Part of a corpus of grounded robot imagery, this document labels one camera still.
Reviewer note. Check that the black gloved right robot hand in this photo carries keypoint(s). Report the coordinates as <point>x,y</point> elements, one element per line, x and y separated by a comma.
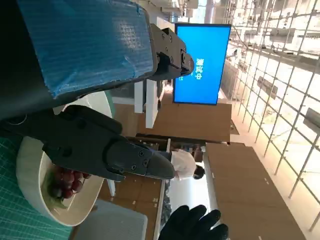
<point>192,225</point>

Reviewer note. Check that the red toy grape bunch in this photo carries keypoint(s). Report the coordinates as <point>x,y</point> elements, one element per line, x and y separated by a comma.
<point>65,185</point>

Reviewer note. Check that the white plate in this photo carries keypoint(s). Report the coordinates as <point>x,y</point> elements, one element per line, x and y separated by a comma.
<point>82,198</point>

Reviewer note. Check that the person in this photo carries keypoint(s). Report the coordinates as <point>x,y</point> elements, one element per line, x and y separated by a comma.
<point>183,162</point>

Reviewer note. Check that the blue screen monitor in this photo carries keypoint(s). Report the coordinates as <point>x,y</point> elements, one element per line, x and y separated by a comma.
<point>202,50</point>

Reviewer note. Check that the green cutting mat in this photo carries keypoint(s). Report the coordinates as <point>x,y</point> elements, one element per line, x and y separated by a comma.
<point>15,215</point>

